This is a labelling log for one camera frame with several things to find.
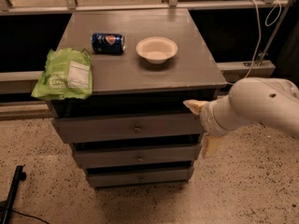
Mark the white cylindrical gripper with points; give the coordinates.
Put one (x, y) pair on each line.
(207, 118)

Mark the grey top drawer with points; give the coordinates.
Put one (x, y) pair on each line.
(92, 129)

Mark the grey drawer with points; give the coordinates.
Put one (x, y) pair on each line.
(92, 129)
(126, 156)
(136, 178)

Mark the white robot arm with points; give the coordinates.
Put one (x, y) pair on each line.
(272, 102)

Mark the grey wooden drawer cabinet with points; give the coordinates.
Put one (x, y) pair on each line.
(130, 104)

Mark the grey bottom drawer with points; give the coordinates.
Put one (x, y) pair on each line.
(136, 178)

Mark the grey middle drawer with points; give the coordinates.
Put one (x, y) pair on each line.
(126, 156)

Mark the white paper bowl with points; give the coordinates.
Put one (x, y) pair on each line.
(156, 49)

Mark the blue soda can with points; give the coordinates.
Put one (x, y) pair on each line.
(108, 43)

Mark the thin metal rod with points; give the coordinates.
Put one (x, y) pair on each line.
(284, 6)

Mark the green chip bag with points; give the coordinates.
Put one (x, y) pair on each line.
(67, 74)

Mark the black stand leg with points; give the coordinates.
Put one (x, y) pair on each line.
(6, 206)

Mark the metal railing frame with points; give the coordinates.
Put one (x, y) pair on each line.
(124, 3)

